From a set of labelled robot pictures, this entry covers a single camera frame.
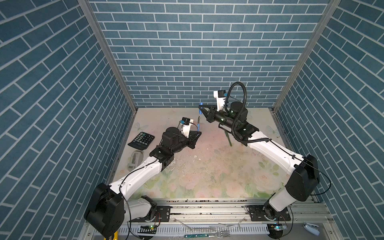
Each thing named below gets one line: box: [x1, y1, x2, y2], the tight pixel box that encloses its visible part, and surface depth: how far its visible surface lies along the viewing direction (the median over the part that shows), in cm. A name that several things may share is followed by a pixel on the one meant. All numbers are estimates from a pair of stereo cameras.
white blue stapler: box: [303, 221, 320, 236], surface depth 71 cm
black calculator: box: [127, 131, 155, 151], surface depth 101 cm
